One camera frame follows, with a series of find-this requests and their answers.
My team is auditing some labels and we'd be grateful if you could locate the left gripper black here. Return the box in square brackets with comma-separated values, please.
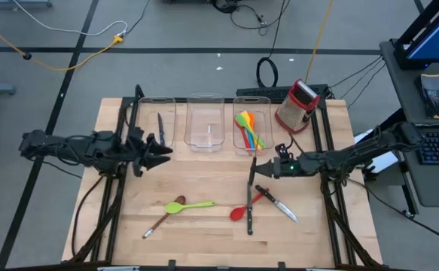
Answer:
[122, 126, 175, 178]

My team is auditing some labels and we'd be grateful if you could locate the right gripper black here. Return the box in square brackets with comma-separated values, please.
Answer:
[255, 151, 322, 180]

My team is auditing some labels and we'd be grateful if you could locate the short black paring knife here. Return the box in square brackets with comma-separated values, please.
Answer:
[248, 135, 260, 186]

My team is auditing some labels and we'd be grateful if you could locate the slim black steak knife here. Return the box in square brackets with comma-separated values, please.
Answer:
[157, 112, 166, 147]

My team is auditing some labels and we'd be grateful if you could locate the riveted-handle wide-blade knife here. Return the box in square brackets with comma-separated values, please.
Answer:
[254, 184, 300, 224]

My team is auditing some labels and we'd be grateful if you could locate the red silicone spatula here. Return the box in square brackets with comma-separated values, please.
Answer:
[236, 126, 251, 151]

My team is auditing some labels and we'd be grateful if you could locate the lime green silicone spoon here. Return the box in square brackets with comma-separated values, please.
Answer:
[165, 201, 217, 215]

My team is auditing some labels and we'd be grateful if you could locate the green silicone spatula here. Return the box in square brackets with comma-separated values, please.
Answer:
[234, 114, 267, 149]

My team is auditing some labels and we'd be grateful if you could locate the red silicone spoon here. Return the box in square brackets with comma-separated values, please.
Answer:
[229, 187, 270, 222]

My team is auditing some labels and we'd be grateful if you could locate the long narrow-bladed black knife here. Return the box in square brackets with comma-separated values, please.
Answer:
[245, 181, 255, 236]

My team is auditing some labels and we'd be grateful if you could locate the yellow silicone spatula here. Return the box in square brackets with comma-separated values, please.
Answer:
[240, 110, 262, 150]

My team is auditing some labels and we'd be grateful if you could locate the brown wooden spoon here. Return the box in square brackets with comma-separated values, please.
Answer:
[141, 195, 187, 240]

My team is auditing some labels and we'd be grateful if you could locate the clear plastic bin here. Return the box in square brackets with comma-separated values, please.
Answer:
[232, 95, 275, 157]
[133, 96, 178, 157]
[183, 93, 226, 154]

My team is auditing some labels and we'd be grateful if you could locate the black power strip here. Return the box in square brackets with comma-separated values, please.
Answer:
[235, 83, 330, 103]

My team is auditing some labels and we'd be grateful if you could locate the white paper sheet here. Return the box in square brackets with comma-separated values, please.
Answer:
[354, 129, 400, 175]

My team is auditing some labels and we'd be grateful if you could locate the grey side desk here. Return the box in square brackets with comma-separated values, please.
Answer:
[378, 37, 439, 209]

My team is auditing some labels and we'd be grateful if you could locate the pair of grey work gloves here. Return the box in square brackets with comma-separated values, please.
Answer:
[414, 72, 439, 120]

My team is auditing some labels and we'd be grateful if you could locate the grey metal cart base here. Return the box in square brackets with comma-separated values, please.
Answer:
[0, 0, 53, 9]

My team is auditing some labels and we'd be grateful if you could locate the black computer monitor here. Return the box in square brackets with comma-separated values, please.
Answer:
[393, 0, 439, 72]

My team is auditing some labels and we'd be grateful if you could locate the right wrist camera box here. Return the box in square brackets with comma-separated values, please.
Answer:
[275, 142, 292, 160]

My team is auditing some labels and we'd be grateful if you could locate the red-handled steel box grater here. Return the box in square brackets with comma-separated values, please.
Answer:
[273, 78, 322, 135]

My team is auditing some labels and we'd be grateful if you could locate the black aluminium table frame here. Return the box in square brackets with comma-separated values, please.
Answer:
[60, 83, 389, 271]

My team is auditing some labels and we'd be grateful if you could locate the black left arm floor cable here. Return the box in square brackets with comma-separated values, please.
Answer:
[70, 173, 107, 259]

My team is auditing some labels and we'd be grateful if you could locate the black arm floor cable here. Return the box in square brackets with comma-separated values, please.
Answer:
[344, 176, 439, 248]
[70, 173, 107, 259]

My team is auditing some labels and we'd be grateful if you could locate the coiled black cable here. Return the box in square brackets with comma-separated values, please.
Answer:
[255, 56, 280, 90]

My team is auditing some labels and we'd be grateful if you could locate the yellow extension cord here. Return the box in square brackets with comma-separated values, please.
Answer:
[0, 14, 125, 72]

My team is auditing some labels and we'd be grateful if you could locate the black tangled floor cable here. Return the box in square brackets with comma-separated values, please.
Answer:
[210, 0, 292, 38]

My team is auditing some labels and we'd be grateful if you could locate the white floor cable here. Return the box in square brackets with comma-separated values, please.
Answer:
[11, 0, 130, 38]

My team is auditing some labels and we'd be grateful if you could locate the black right arm floor cable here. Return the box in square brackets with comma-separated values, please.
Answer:
[344, 176, 439, 248]

